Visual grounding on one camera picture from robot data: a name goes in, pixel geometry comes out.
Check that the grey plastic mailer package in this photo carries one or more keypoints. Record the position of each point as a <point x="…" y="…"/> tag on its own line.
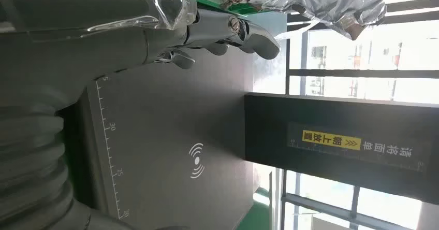
<point x="308" y="2"/>

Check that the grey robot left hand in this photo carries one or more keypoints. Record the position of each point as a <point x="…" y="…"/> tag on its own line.
<point x="68" y="39"/>

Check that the black inbound scanner machine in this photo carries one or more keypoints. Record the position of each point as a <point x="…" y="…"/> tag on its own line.
<point x="171" y="118"/>

